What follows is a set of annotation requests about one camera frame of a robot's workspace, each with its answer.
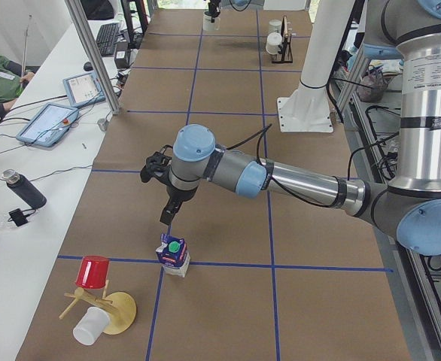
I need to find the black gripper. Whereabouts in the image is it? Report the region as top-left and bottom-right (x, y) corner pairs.
(140, 147), (196, 225)
(208, 0), (221, 23)

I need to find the white mug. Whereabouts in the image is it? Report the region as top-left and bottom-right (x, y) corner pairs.
(266, 32), (283, 55)
(202, 12), (220, 32)
(268, 19), (282, 34)

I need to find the blue white milk carton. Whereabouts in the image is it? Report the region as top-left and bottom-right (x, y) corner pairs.
(156, 233), (190, 278)

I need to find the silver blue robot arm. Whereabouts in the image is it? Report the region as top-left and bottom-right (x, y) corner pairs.
(204, 0), (265, 23)
(140, 1), (441, 256)

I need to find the red cup on tree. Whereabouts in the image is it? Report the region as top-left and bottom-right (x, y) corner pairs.
(75, 255), (110, 289)

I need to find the white cup on tree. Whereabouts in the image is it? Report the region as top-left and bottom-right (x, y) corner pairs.
(73, 306), (111, 346)

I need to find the black power adapter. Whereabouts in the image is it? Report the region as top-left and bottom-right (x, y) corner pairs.
(114, 41), (137, 69)

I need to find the black keyboard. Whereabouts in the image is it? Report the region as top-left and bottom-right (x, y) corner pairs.
(96, 23), (120, 57)

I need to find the wooden mug tree stand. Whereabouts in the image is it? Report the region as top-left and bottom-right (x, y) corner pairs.
(59, 281), (137, 335)

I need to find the black computer mouse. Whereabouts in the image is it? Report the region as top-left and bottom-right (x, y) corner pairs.
(84, 62), (93, 71)

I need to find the far blue teach pendant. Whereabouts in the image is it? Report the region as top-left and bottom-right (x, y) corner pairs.
(62, 71), (105, 108)

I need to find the blue teach pendant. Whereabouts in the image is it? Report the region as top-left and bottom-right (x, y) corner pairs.
(16, 103), (79, 147)
(62, 71), (105, 108)

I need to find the near blue teach pendant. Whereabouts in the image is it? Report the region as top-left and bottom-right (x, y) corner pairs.
(16, 103), (79, 147)

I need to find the black binder clip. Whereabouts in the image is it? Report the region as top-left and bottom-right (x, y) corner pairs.
(8, 208), (28, 227)

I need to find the black water bottle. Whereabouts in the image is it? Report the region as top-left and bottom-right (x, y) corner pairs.
(2, 169), (47, 209)

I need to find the pink bag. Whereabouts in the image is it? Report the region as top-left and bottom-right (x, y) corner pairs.
(357, 68), (389, 102)

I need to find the white cane stick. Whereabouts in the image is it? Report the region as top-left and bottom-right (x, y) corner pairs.
(20, 14), (32, 89)

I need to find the black wire mug rack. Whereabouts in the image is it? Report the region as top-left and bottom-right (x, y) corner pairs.
(270, 16), (293, 64)

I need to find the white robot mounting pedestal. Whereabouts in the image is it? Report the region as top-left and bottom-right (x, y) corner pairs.
(277, 0), (358, 133)

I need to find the aluminium frame post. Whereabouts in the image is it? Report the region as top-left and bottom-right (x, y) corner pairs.
(65, 0), (120, 115)

